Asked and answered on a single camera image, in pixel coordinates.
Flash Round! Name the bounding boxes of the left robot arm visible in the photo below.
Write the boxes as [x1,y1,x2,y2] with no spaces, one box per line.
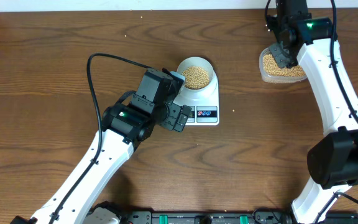
[12,68,191,223]

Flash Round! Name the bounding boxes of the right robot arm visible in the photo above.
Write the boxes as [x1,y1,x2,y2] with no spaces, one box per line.
[265,0,358,223]

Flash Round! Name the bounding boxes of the white digital kitchen scale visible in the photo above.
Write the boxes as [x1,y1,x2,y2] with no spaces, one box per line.
[174,72,219,126]

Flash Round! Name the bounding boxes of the soybeans in bowl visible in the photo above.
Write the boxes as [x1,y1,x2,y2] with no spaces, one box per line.
[181,66,209,90]

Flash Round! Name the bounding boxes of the grey plastic bowl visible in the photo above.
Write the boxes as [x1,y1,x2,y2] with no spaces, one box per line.
[177,57,214,90]

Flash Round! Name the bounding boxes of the soybeans in container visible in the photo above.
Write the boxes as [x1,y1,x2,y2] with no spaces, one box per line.
[263,54,305,77]

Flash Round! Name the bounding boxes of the clear plastic container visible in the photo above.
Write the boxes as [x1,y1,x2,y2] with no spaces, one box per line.
[259,48,306,84]

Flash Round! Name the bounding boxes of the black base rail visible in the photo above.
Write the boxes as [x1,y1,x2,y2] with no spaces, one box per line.
[85,210,358,224]

